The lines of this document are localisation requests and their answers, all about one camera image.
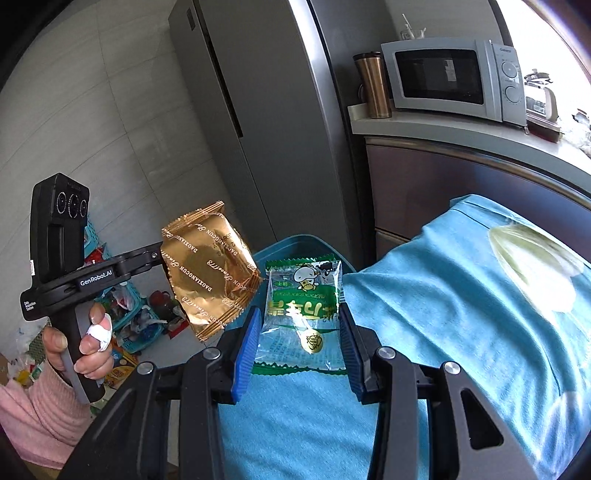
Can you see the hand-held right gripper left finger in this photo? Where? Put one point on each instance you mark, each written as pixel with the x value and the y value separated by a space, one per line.
pixel 244 355

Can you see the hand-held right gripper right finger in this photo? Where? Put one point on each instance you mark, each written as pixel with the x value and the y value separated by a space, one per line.
pixel 353 355

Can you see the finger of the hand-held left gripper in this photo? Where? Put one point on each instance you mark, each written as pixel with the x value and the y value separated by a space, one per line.
pixel 138 261

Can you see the green cartoon snack packet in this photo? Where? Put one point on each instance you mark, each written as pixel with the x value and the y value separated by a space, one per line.
pixel 300 314

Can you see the gold foil snack wrapper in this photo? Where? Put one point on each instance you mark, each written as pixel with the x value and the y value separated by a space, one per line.
pixel 207 272

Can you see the blue plastic bin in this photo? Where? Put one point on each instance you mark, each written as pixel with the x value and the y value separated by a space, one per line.
pixel 295 247

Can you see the person's left forearm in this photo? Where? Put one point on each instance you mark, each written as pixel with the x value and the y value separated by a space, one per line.
pixel 37 415

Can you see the person's left hand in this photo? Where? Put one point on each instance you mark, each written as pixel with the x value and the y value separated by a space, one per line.
pixel 99 350

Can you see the teal plastic basket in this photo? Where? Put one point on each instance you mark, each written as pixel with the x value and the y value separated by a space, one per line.
pixel 138 323
pixel 94 240

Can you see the blue flower print cloth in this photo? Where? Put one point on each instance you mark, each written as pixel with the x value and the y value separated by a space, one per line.
pixel 438 323

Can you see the pile of floor clutter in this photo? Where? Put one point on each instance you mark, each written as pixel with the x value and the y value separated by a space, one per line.
pixel 27 364

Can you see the grey refrigerator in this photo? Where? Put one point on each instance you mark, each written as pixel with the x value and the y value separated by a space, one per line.
pixel 277 115

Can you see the white kitchen counter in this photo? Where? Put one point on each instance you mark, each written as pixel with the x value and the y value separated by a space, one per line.
pixel 461 134

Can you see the copper steel tumbler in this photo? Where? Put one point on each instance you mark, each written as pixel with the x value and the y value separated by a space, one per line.
pixel 375 87

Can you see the white microwave oven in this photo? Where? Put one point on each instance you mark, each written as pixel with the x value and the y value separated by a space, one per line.
pixel 438 74

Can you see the clear plastic bag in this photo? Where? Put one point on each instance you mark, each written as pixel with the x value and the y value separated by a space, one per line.
pixel 582 134

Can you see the small cup with sticks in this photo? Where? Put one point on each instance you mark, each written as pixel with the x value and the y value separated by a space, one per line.
pixel 412 30

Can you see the kitchen window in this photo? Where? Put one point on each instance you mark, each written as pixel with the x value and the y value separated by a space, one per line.
pixel 554 46

